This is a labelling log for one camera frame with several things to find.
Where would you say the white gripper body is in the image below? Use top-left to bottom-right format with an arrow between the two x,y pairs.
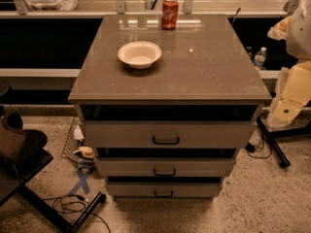
266,60 -> 311,128

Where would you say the grey drawer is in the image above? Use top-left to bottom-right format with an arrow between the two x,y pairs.
107,183 -> 222,199
95,157 -> 235,178
84,121 -> 256,149

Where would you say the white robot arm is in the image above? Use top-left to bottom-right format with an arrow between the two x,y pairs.
266,0 -> 311,128

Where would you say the grey drawer cabinet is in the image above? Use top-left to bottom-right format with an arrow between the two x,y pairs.
69,15 -> 271,188

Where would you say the clear plastic water bottle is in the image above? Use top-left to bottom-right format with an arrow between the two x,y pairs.
253,47 -> 266,70

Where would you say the black table leg right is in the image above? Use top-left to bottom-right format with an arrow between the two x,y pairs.
257,117 -> 291,169

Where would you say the black table leg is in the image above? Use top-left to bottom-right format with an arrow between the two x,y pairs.
18,185 -> 106,233
257,117 -> 291,169

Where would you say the orange soda can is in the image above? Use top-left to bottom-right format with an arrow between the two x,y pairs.
161,0 -> 179,30

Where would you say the white paper bowl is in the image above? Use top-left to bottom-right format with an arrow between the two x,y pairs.
118,41 -> 162,70

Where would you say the blue tape cross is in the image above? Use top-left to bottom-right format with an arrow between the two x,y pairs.
69,169 -> 93,195

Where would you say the dark brown chair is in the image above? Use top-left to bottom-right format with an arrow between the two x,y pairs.
0,112 -> 49,167

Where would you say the black table leg left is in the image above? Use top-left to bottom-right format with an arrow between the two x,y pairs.
18,185 -> 106,233

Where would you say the black floor cable right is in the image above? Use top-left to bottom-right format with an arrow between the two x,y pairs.
245,138 -> 274,160

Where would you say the black floor cable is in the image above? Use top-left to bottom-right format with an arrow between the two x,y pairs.
245,138 -> 274,160
43,194 -> 112,233

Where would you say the wire mesh basket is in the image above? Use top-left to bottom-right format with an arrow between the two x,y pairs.
61,117 -> 84,167

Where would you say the black floor cable left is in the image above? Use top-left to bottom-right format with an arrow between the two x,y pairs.
43,194 -> 112,233

